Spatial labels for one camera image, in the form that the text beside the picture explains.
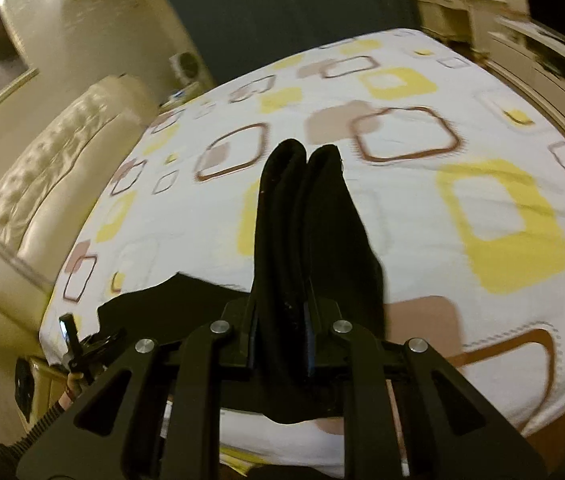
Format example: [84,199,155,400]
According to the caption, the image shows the black pants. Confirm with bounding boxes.
[96,138,389,427]

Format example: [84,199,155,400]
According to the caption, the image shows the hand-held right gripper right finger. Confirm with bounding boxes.
[304,301,548,480]

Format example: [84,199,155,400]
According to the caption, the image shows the dark curtain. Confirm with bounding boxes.
[145,0,421,92]

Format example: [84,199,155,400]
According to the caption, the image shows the bed with patterned sheet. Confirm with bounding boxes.
[37,27,565,480]

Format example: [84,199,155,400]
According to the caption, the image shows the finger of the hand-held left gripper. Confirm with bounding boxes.
[59,313,82,359]

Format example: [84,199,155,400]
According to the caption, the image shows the cream wooden cabinet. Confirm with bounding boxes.
[409,0,565,181]

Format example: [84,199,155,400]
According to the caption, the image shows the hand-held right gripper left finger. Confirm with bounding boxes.
[16,298,263,480]

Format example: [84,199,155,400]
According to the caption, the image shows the cream tufted headboard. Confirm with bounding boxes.
[0,74,158,356]

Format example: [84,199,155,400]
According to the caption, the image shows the grey coiled cable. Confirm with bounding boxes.
[25,404,72,443]

